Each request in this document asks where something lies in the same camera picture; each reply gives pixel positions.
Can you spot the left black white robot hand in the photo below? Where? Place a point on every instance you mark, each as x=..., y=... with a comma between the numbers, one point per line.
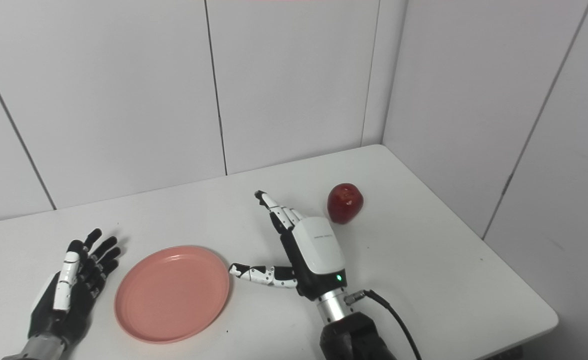
x=66, y=300

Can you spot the red apple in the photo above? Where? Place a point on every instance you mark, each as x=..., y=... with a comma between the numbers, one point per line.
x=345, y=204

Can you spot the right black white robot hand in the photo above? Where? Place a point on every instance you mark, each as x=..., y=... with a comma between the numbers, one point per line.
x=319, y=250

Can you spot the pink plastic plate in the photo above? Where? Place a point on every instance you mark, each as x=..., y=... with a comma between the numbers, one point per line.
x=171, y=295

